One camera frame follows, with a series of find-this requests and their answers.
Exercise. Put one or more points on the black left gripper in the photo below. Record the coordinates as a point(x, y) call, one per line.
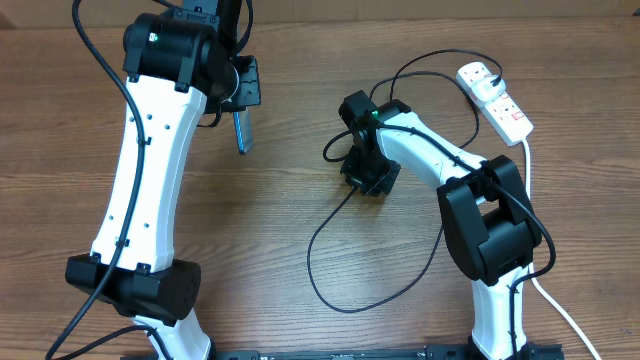
point(251, 96)

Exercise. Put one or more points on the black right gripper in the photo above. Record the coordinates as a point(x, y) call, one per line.
point(356, 180)

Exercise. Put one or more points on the blue Galaxy smartphone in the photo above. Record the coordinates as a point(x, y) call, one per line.
point(244, 136)

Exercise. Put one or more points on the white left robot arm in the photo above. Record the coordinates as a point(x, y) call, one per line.
point(180, 65)

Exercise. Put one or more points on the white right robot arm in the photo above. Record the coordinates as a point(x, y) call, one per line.
point(484, 208)

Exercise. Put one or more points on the white charger plug adapter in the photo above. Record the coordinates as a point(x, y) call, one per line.
point(488, 88)

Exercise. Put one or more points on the white power strip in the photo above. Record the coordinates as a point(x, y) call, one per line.
point(503, 113)

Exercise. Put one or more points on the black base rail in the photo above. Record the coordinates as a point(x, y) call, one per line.
point(350, 354)

